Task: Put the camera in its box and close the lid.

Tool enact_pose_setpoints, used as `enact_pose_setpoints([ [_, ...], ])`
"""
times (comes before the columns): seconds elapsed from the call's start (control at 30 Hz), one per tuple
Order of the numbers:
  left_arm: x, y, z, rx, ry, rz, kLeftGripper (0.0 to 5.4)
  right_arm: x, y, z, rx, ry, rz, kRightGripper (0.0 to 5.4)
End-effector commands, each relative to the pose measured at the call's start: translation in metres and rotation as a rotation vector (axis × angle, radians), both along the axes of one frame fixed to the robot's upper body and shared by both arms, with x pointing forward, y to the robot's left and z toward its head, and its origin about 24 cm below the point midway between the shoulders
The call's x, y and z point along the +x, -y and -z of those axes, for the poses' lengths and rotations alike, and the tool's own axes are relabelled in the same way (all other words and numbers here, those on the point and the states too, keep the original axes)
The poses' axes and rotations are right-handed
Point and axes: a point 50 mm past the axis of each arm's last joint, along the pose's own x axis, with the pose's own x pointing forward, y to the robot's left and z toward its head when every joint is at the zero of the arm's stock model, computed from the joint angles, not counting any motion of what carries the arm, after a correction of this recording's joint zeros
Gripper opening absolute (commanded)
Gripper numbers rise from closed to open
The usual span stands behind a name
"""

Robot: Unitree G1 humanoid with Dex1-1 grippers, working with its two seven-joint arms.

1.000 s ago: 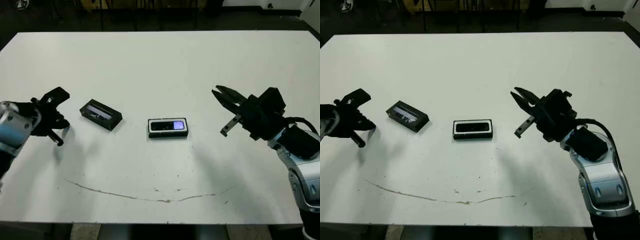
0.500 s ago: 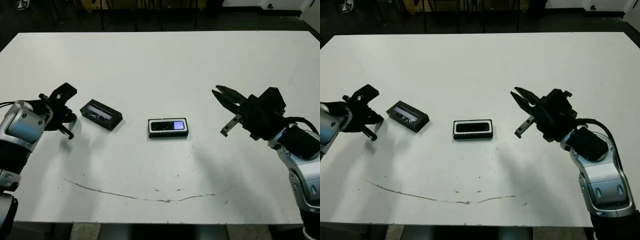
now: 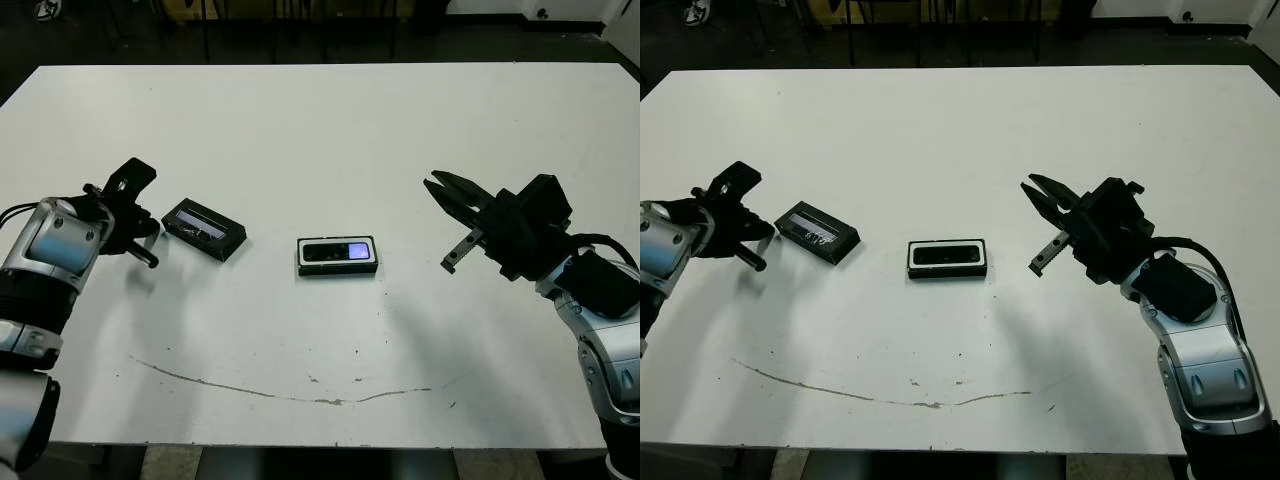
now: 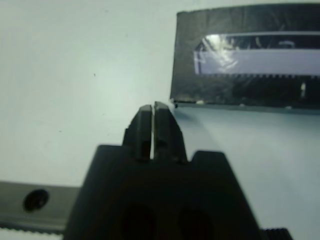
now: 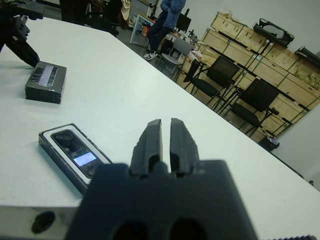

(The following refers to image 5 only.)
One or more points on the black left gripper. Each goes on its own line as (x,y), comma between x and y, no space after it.
(12,30)

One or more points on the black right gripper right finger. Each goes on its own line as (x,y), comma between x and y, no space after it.
(182,150)

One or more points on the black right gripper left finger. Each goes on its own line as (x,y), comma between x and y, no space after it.
(150,150)

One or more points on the black box lid silver strip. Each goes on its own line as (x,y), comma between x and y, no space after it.
(45,92)

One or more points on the black phone-like camera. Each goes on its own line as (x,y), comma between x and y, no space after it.
(67,145)

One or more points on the black box base white lining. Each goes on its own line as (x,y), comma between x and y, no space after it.
(53,155)

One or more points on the person in dark clothes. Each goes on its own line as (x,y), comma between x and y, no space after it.
(72,11)

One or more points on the black waste bin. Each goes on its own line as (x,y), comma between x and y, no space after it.
(267,145)

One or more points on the black mesh chair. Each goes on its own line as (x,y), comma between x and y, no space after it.
(222,67)
(262,95)

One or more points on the white black sneaker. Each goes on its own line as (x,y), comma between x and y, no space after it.
(150,55)

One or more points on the white plastic bag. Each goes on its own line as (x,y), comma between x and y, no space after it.
(197,53)

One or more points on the grey plastic chair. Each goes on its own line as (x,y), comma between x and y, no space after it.
(181,47)

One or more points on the beige hanging bag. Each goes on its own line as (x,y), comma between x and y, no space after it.
(125,10)

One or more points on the pale wooden crate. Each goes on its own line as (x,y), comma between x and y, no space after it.
(280,57)
(305,82)
(225,23)
(268,72)
(215,40)
(250,37)
(240,53)
(300,93)

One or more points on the black desk gadget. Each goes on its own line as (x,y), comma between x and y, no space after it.
(192,35)

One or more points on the orange bag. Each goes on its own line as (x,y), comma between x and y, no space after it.
(145,30)

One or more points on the black computer monitor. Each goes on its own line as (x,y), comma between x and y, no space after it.
(184,21)

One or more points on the black chair caster base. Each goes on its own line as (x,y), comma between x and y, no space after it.
(311,182)

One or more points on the person in blue jacket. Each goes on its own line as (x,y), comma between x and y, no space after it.
(172,15)

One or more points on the black flat bag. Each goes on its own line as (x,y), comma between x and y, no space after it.
(307,53)

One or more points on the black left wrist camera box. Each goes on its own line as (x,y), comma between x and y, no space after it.
(30,11)

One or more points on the black open-frame case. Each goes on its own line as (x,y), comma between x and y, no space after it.
(280,40)

